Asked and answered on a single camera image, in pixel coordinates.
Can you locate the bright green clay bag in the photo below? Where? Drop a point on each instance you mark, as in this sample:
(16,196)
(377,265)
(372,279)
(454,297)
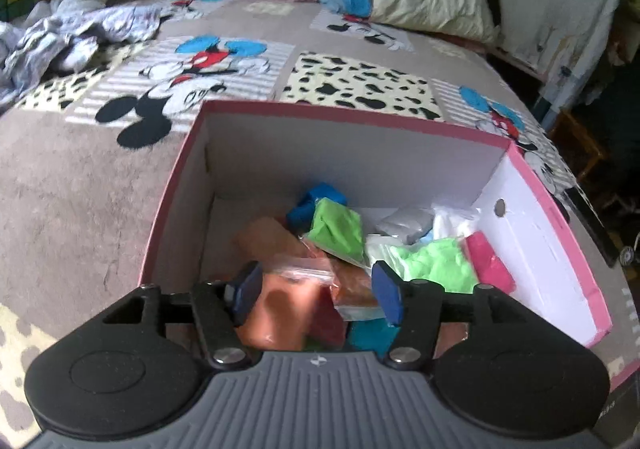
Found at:
(337,230)

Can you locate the blue clay bag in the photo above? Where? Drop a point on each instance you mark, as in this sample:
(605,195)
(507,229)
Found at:
(300,217)

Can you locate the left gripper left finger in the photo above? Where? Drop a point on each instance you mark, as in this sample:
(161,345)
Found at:
(215,309)

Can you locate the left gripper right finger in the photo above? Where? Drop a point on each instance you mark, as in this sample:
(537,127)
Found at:
(418,308)

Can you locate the teal clay bag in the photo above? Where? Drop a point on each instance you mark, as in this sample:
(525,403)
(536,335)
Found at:
(373,335)

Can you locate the grey clay bag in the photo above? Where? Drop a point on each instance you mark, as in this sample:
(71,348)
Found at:
(406,225)

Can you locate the orange clay bag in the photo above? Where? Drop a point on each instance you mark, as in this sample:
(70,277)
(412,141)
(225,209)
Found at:
(281,317)

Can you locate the Mickey Mouse bed blanket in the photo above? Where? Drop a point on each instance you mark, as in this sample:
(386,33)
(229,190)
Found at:
(77,209)

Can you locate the crumpled grey white clothes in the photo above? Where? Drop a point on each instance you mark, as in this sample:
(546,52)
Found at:
(64,35)

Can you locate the red clay bag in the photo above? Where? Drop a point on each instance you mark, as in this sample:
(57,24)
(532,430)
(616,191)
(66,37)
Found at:
(326,326)

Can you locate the light green clay bag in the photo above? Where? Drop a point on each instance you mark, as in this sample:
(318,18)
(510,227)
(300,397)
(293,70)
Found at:
(442,261)

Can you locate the pink clay bag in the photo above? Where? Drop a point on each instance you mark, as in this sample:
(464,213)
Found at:
(488,267)

